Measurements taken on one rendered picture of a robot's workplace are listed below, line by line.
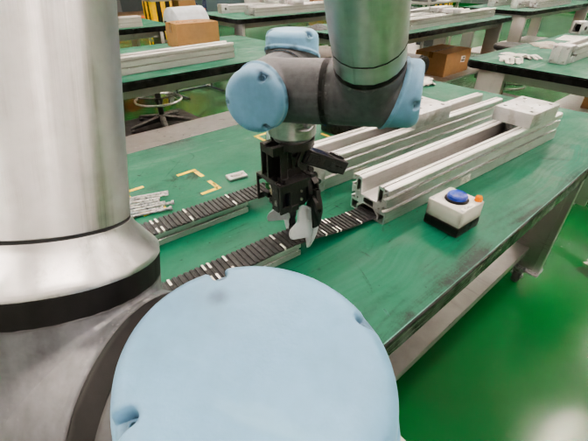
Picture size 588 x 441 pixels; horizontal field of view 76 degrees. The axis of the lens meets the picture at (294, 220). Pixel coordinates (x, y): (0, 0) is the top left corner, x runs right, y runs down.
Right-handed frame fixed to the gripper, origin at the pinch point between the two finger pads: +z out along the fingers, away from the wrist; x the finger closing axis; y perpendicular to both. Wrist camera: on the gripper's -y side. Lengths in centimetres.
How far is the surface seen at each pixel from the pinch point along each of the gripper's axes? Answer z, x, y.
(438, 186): 0.0, 5.0, -36.7
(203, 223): 2.3, -17.4, 12.4
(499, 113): -7, -4, -75
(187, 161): 3, -50, 2
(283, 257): 2.0, 2.0, 5.8
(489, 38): 28, -197, -432
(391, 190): -5.1, 5.0, -19.1
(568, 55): -1, -40, -219
